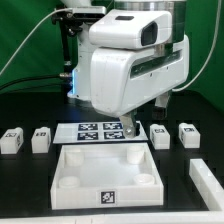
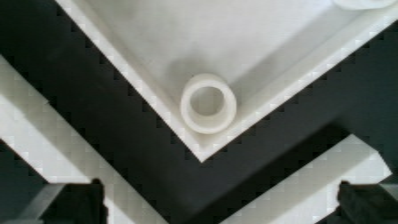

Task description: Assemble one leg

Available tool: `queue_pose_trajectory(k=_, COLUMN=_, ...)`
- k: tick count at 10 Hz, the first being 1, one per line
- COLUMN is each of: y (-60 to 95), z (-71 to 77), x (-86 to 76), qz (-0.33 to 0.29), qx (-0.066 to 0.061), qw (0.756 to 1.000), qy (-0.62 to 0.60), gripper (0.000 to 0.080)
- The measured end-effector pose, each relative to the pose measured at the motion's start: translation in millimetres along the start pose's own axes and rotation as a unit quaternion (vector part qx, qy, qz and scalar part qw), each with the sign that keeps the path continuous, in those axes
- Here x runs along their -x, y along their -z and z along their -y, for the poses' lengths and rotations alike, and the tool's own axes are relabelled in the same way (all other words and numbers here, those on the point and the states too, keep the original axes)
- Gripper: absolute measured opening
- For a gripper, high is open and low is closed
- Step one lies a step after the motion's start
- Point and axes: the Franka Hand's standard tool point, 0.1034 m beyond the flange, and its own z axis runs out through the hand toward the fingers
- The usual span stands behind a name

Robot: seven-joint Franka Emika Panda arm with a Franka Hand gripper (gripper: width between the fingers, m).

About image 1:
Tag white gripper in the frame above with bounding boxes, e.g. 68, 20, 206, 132
90, 36, 189, 138

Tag white square table top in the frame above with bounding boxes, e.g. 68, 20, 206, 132
51, 143, 164, 210

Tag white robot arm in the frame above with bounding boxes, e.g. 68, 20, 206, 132
61, 0, 189, 138

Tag white marker sheet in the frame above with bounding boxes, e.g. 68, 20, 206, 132
53, 121, 148, 144

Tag black cables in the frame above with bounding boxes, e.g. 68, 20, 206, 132
0, 73, 73, 93

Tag black camera stand pole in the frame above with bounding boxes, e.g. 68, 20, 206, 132
61, 23, 72, 71

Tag black camera on stand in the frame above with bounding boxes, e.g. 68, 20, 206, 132
52, 6, 107, 23

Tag white cable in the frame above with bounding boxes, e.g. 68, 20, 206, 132
0, 7, 71, 76

